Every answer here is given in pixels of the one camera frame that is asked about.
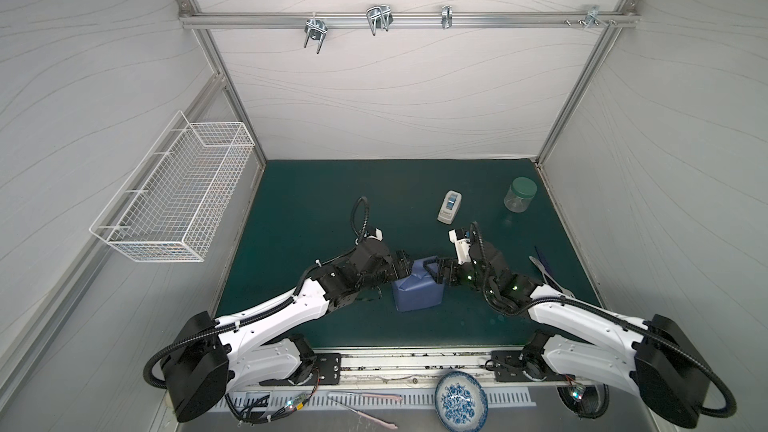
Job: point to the green lid clear jar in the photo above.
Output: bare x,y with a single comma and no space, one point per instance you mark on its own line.
520,194

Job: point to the small metal ring clamp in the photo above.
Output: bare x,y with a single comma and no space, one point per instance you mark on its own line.
446,17

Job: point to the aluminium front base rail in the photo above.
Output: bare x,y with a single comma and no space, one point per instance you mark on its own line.
414,366

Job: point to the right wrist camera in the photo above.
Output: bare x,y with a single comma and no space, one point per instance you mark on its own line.
462,243

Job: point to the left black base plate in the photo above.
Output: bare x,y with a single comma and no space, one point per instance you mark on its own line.
322,369

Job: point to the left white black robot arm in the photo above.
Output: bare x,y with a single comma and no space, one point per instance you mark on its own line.
212,357

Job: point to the middle metal hook clamp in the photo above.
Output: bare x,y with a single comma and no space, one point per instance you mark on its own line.
379,17

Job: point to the blue white patterned plate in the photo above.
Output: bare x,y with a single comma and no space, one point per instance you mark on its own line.
460,402

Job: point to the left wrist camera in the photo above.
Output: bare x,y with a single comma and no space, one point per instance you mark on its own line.
374,233

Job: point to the aluminium top cross rail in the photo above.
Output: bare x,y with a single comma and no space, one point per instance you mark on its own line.
401,20

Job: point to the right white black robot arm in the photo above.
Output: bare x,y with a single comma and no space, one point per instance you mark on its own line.
651,359

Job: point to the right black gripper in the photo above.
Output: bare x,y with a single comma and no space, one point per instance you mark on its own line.
452,269

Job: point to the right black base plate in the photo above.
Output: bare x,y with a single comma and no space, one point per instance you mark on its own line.
512,366

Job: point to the light blue wrapping paper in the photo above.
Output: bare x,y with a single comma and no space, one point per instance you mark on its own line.
418,291

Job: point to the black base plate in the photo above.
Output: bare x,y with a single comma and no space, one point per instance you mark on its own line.
512,366
322,369

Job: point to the white wire basket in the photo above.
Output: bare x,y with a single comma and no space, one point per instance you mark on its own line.
169,208

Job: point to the left metal hook clamp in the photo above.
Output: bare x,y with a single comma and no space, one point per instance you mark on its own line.
315,31

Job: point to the right metal bracket clamp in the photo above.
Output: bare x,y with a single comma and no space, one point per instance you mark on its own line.
591,19

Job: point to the green table mat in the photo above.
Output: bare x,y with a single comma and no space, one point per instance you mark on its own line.
301,213

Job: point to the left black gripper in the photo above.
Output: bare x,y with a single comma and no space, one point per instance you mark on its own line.
392,273

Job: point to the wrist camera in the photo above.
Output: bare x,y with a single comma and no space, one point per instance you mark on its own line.
374,233
462,243

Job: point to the metal hook clamp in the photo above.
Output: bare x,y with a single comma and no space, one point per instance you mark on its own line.
315,31
379,17

